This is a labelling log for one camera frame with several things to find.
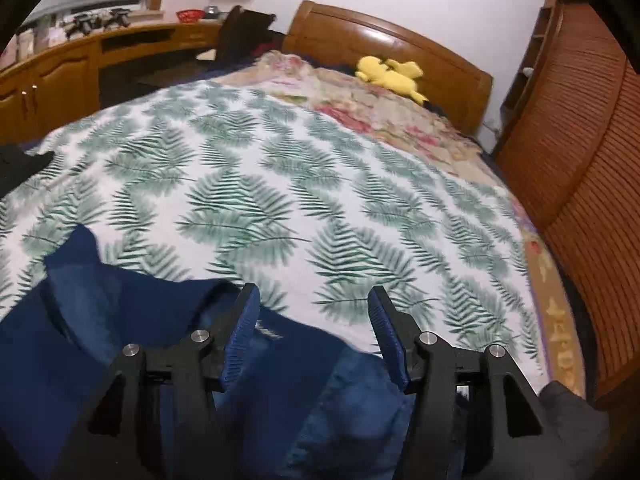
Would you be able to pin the dark chair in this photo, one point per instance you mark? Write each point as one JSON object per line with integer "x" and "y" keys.
{"x": 240, "y": 35}

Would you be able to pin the leaf print bedsheet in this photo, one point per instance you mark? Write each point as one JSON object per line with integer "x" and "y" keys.
{"x": 300, "y": 185}

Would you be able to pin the yellow plush toy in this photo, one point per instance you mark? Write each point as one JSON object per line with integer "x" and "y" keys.
{"x": 387, "y": 75}

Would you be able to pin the dark gadgets on desk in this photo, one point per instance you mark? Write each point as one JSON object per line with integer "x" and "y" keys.
{"x": 95, "y": 22}

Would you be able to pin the wooden headboard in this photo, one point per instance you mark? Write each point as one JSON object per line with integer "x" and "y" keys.
{"x": 325, "y": 35}

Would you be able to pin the floral quilt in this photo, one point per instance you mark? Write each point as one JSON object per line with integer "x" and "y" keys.
{"x": 375, "y": 105}

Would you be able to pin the red bowl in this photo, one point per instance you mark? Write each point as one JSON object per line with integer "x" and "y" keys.
{"x": 190, "y": 16}

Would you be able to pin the metal bowl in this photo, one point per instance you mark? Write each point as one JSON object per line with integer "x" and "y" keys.
{"x": 214, "y": 9}

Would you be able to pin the black cloth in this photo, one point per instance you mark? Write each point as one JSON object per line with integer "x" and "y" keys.
{"x": 20, "y": 167}

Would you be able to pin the wooden desk cabinet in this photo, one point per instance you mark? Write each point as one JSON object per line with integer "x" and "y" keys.
{"x": 60, "y": 75}

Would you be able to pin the dark grey cloth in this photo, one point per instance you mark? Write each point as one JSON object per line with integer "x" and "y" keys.
{"x": 575, "y": 435}

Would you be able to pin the navy blue blazer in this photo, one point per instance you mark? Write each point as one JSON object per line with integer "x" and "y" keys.
{"x": 75, "y": 335}

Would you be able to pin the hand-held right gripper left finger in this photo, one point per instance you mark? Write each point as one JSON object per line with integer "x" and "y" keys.
{"x": 242, "y": 340}

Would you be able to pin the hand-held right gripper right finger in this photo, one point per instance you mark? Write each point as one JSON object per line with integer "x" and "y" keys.
{"x": 387, "y": 340}

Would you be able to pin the wooden louvred wardrobe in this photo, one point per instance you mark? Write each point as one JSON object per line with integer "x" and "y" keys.
{"x": 590, "y": 185}

